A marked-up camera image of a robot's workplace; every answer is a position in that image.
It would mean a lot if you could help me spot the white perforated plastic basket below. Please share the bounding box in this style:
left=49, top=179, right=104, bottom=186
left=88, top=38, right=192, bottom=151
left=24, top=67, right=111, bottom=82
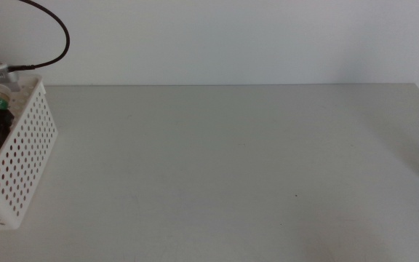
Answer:
left=0, top=74, right=59, bottom=231

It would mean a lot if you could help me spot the black braided camera cable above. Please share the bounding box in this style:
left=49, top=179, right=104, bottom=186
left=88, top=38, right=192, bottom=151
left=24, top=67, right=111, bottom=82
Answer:
left=8, top=0, right=71, bottom=72

